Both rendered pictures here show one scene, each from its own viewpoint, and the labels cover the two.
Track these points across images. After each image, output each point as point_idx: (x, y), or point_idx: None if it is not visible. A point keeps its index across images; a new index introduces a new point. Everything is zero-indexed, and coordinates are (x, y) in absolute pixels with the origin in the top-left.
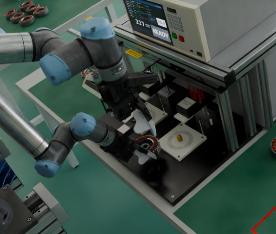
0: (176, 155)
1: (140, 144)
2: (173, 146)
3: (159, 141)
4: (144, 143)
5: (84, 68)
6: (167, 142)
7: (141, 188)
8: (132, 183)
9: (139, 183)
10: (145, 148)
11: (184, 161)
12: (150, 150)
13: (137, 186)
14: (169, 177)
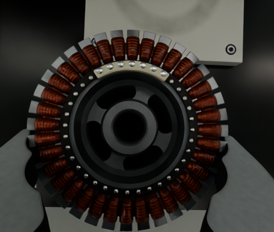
0: (219, 52)
1: (79, 128)
2: (169, 22)
3: (93, 35)
4: (107, 112)
5: None
6: (130, 18)
7: (187, 223)
8: (144, 231)
9: (165, 212)
10: (230, 185)
11: (250, 52)
12: (204, 136)
13: (169, 227)
14: (259, 140)
